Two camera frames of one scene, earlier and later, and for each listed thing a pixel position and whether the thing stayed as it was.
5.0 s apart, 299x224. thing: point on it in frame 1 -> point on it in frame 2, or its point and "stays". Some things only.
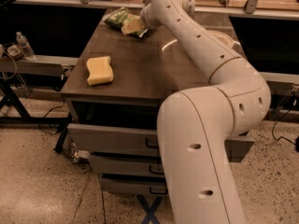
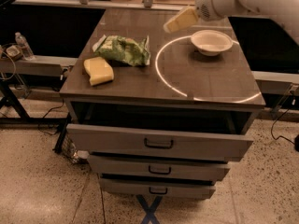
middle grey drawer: x=126 y=166 stays
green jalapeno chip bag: x=120 y=16 -> x=123 y=49
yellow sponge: x=100 y=70 stays
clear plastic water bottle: x=26 y=49 stays
